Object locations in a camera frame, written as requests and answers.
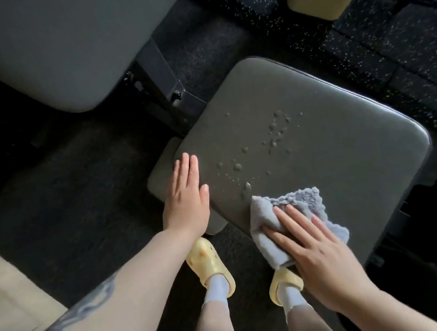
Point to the person's left hand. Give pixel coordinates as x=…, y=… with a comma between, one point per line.
x=185, y=204

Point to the person's right hand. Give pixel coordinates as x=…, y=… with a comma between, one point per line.
x=326, y=265

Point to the grey microfibre cloth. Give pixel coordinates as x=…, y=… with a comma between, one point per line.
x=301, y=204

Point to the grey seat cushion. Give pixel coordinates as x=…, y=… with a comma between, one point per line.
x=341, y=146

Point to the grey backrest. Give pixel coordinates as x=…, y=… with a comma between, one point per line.
x=63, y=43

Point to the person's left forearm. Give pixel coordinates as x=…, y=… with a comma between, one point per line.
x=121, y=306

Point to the light grey seat base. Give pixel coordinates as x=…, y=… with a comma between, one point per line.
x=163, y=179

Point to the person's right leg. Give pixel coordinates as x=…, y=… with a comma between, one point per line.
x=310, y=328

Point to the yellow right shoe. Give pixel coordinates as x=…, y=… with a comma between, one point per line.
x=285, y=279

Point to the yellow shoe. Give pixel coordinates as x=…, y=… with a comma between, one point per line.
x=205, y=262
x=285, y=279

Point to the white right sock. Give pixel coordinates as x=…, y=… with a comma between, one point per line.
x=289, y=297

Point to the white sock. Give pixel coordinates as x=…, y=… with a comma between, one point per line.
x=289, y=297
x=216, y=289

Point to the yellow left shoe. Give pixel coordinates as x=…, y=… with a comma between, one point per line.
x=205, y=262

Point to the white left sock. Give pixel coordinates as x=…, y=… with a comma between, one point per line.
x=216, y=289

